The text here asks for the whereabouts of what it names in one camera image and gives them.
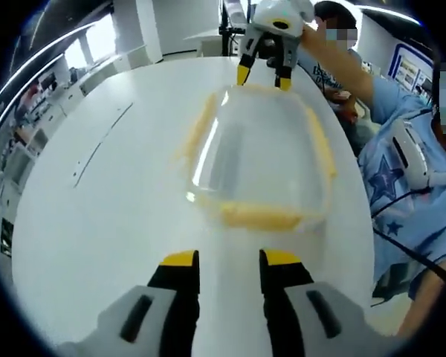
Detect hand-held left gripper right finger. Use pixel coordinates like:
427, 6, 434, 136
259, 249, 395, 357

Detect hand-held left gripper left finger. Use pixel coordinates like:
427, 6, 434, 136
57, 249, 201, 357

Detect clear storage box yellow latches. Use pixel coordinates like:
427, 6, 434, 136
172, 83, 340, 234

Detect black stand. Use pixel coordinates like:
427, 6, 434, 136
218, 0, 234, 57

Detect white desk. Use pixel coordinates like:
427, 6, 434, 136
183, 28, 246, 59

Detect blue framed display board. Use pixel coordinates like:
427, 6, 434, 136
387, 42, 438, 94

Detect person's blue star shirt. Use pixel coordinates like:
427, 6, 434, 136
356, 76, 446, 298

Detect long ceiling light strip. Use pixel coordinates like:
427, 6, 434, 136
0, 20, 117, 112

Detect row of white office desks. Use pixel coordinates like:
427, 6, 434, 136
0, 55, 117, 261

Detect black device cable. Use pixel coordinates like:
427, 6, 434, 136
369, 187, 446, 280

